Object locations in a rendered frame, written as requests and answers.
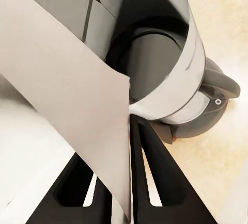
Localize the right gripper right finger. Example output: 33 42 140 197
129 114 218 224

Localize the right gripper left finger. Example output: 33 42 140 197
26 152 113 224

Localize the paper coffee filter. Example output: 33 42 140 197
0 0 132 224

